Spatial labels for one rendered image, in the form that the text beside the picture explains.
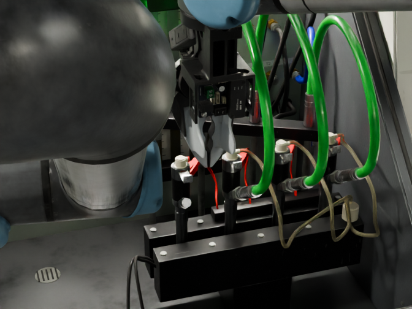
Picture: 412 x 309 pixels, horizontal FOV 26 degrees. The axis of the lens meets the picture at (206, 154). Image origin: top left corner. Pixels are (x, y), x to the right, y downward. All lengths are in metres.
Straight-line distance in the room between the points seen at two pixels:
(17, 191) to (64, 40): 0.41
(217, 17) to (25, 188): 0.23
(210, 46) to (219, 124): 0.15
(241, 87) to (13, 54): 0.60
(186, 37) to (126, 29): 0.58
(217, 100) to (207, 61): 0.06
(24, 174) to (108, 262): 0.80
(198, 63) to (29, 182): 0.29
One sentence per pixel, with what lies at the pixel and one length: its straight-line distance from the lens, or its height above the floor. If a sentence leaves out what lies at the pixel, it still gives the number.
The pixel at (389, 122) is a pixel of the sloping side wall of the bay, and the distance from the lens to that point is 1.38.
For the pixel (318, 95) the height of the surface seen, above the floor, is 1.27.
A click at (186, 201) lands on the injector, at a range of 1.33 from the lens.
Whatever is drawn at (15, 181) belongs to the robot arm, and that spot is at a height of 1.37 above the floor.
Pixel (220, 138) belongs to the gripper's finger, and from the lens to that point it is 1.09.
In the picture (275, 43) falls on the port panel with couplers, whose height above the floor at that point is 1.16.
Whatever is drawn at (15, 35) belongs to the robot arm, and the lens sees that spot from 0.42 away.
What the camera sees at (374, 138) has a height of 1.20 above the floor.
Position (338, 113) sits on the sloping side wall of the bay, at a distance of 1.53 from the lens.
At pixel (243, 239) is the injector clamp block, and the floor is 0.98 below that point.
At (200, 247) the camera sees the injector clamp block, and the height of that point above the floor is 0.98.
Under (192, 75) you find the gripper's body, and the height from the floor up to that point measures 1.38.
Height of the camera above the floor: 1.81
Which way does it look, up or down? 31 degrees down
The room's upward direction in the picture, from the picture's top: straight up
